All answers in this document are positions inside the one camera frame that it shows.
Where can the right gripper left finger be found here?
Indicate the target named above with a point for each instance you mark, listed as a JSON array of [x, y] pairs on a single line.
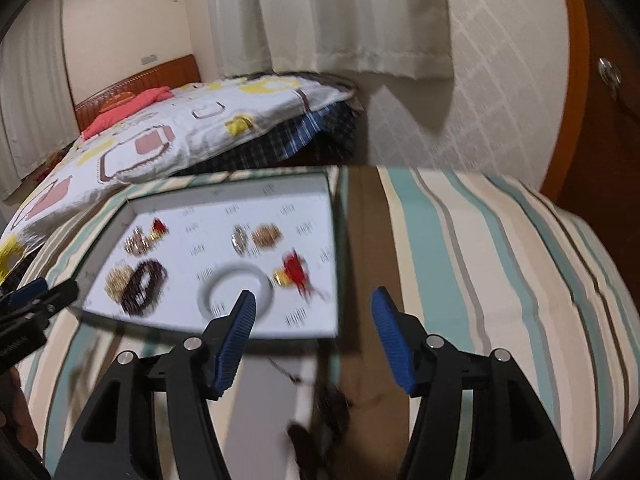
[[115, 435]]

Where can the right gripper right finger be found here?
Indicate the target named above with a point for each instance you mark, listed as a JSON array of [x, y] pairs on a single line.
[[512, 436]]

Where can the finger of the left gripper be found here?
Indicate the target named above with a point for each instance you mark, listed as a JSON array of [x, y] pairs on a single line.
[[24, 295], [51, 302]]

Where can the red knot tassel charm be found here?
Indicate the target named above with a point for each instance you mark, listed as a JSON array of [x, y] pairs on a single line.
[[158, 230]]

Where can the green shallow jewelry tray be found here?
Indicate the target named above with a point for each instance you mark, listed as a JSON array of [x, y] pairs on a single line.
[[212, 223]]

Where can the left hand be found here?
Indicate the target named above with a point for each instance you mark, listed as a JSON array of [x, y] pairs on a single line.
[[15, 411]]

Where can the left side curtain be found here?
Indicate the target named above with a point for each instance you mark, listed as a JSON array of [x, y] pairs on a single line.
[[37, 109]]

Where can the white jade bangle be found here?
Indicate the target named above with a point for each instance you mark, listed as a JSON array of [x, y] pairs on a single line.
[[217, 294]]

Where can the orange embroidered cushion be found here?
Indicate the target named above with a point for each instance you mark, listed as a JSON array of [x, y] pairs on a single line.
[[117, 100]]

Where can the red gold knot charm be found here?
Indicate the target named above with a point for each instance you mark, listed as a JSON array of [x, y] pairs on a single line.
[[294, 274]]

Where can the red pillow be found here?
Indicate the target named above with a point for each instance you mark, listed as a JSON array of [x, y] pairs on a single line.
[[119, 112]]

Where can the patterned white quilt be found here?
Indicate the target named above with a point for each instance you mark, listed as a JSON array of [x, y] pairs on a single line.
[[199, 122]]

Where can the brown wooden door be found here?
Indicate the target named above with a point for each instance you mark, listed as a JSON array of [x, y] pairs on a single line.
[[594, 170]]

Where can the wooden headboard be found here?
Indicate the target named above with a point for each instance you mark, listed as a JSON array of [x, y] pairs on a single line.
[[174, 74]]

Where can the plaid bed sheet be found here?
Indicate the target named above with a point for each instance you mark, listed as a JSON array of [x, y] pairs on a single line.
[[322, 138]]

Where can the door lock with key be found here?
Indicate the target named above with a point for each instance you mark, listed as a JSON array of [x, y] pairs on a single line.
[[610, 76]]

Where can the white window curtain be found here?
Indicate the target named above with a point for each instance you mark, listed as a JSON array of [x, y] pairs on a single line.
[[400, 38]]

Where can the wall socket above headboard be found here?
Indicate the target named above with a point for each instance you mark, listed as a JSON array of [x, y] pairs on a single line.
[[149, 59]]

